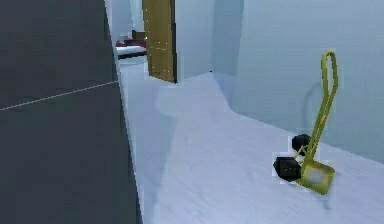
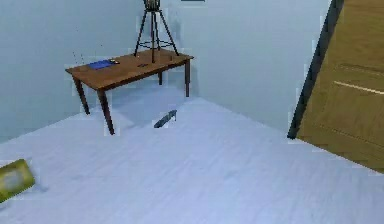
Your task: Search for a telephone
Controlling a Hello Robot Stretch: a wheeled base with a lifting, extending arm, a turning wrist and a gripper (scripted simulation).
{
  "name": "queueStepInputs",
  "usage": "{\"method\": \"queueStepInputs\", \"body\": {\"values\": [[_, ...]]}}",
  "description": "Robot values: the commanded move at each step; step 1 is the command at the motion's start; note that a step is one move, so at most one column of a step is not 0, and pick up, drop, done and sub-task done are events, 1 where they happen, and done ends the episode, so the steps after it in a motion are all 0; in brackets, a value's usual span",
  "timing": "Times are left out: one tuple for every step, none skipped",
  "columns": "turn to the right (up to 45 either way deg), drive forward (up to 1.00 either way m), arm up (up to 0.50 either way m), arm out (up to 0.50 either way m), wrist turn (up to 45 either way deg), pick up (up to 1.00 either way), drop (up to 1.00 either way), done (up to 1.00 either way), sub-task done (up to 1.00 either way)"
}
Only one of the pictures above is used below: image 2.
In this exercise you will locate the dark grey flat object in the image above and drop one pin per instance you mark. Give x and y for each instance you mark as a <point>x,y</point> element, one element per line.
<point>165,119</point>

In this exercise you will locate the small black flat object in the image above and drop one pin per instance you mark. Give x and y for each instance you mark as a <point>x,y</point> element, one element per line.
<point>142,65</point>

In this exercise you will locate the brown wooden table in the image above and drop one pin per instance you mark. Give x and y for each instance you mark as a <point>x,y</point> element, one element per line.
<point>126,71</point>

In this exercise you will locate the black tripod lamp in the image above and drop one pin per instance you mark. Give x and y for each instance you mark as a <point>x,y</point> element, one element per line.
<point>153,31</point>

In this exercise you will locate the small dark round object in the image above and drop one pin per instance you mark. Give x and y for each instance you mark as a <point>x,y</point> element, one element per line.
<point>115,61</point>

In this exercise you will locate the blue book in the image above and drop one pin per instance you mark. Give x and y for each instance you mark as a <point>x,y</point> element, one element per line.
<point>99,64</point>

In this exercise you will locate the brown wooden door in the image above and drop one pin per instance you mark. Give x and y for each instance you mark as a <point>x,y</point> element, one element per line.
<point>348,86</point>

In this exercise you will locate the olive green box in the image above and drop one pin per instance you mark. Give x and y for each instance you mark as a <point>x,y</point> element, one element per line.
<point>14,179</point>

